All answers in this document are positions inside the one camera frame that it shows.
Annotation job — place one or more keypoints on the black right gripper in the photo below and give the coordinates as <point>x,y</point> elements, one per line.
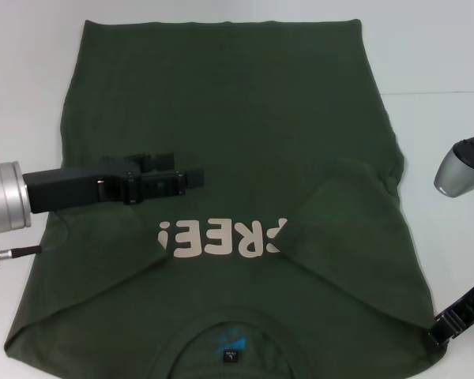
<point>468,306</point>

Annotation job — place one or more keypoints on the dark green printed t-shirt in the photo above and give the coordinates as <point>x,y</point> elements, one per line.
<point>229,118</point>

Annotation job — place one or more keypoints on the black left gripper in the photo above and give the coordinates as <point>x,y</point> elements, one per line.
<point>75,189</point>

